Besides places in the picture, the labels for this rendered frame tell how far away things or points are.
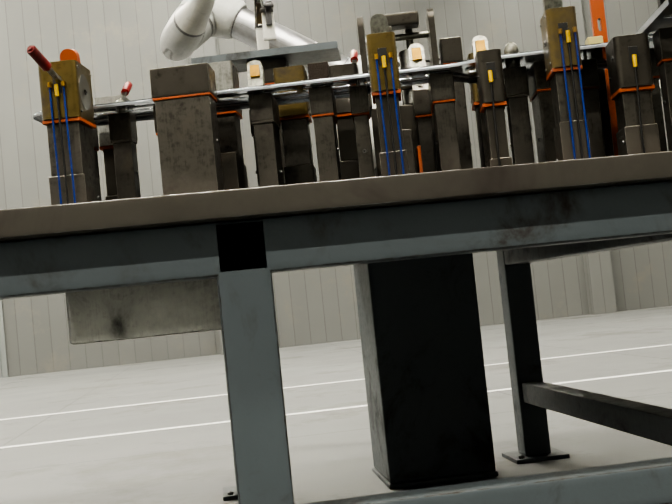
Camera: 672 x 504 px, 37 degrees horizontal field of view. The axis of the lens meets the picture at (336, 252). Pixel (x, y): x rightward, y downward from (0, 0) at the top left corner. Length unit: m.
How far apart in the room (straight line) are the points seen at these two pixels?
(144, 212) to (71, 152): 0.67
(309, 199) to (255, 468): 0.39
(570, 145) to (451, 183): 0.56
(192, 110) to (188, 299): 0.48
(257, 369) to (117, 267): 0.25
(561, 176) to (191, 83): 0.85
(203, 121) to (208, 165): 0.09
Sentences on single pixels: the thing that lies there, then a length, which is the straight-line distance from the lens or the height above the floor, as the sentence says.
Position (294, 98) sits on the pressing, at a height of 1.00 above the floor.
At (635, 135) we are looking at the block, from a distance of 2.03.
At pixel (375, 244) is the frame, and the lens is 1.48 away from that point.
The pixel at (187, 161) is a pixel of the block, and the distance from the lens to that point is 2.04.
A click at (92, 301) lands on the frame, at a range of 1.73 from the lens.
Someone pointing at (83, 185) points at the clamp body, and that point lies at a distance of 2.06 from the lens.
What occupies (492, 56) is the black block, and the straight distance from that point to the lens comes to 2.04.
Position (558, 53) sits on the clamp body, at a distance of 2.01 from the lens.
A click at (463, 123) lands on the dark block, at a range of 2.41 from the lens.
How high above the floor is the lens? 0.53
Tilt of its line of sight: 3 degrees up
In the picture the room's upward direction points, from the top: 6 degrees counter-clockwise
